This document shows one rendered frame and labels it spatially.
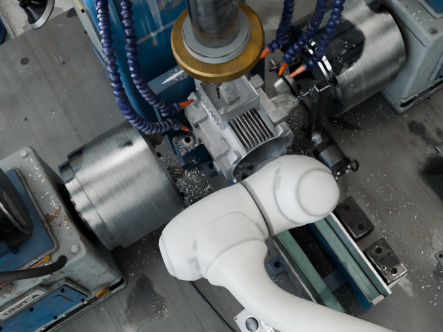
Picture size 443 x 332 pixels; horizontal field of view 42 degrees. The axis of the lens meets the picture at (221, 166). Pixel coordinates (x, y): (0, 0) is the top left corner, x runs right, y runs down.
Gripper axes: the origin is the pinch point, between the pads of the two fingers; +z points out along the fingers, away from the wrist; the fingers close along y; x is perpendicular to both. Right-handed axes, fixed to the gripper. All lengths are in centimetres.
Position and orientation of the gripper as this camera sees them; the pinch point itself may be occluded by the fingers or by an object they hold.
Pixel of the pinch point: (247, 170)
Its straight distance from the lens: 124.9
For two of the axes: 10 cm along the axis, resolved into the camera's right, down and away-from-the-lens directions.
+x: 5.0, 8.5, 1.7
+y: -8.4, 5.2, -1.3
